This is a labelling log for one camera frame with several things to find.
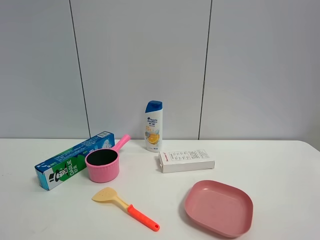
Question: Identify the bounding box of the pink toy saucepan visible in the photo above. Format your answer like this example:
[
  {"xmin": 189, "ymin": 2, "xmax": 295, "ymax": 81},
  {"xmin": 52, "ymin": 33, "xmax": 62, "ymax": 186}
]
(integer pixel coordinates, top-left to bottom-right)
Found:
[{"xmin": 85, "ymin": 134, "xmax": 131, "ymax": 183}]

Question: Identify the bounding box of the white shampoo bottle blue cap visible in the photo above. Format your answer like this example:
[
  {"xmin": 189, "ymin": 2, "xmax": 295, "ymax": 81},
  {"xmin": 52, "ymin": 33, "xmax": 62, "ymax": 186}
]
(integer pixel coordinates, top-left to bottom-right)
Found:
[{"xmin": 144, "ymin": 100, "xmax": 163, "ymax": 153}]

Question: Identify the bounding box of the white cardboard box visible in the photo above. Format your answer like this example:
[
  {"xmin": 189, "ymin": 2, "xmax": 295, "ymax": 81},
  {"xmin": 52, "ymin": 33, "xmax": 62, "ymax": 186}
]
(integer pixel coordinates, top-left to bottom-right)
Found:
[{"xmin": 159, "ymin": 149, "xmax": 215, "ymax": 173}]

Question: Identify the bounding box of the pink square plate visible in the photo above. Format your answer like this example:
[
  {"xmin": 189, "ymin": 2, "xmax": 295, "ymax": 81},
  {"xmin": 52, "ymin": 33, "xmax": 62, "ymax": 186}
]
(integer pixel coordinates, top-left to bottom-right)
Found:
[{"xmin": 184, "ymin": 180, "xmax": 254, "ymax": 238}]

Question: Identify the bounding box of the Darlie toothpaste box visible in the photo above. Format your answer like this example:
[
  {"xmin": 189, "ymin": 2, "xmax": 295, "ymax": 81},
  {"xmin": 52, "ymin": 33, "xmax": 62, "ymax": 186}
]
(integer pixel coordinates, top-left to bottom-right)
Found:
[{"xmin": 34, "ymin": 131, "xmax": 115, "ymax": 191}]

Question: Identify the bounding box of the toy spatula orange handle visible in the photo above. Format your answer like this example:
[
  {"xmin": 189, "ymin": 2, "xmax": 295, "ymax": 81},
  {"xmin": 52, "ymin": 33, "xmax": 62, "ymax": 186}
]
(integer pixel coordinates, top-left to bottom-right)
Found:
[{"xmin": 91, "ymin": 187, "xmax": 160, "ymax": 232}]

